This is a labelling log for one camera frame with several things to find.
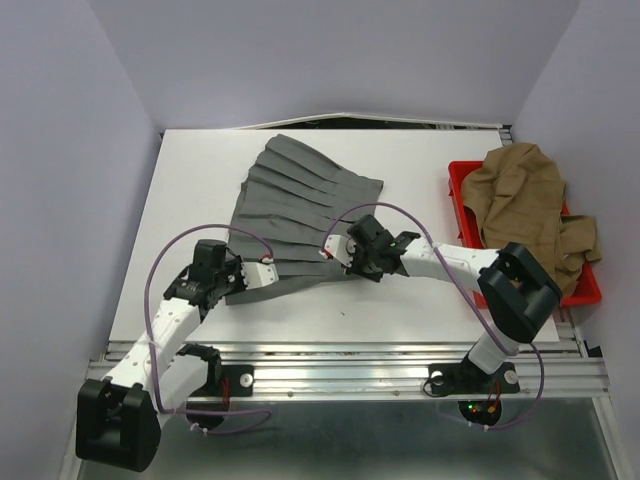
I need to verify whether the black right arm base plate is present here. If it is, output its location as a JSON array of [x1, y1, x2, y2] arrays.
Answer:
[[422, 362, 520, 398]]

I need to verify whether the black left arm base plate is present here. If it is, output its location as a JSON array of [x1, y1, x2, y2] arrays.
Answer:
[[191, 364, 254, 399]]

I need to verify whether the red plastic tray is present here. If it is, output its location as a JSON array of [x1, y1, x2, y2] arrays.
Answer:
[[448, 160, 602, 309]]

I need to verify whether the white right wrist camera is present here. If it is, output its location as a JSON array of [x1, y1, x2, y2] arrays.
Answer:
[[319, 234, 356, 268]]

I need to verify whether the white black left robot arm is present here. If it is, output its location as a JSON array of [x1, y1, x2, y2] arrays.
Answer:
[[75, 240, 246, 472]]

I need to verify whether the tan brown skirt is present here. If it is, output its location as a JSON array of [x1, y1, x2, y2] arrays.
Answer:
[[461, 143, 602, 296]]

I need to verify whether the grey pleated skirt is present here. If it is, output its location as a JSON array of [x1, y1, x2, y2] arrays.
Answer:
[[226, 134, 384, 306]]

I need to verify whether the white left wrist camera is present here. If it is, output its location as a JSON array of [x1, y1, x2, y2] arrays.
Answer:
[[240, 258, 279, 290]]

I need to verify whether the aluminium rail frame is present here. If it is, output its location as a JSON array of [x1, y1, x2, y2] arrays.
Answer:
[[58, 294, 632, 480]]

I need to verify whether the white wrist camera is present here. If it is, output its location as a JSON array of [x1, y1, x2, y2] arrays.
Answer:
[[240, 258, 279, 290], [319, 234, 356, 268]]

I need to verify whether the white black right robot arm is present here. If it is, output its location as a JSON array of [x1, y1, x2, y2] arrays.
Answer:
[[327, 215, 563, 390]]

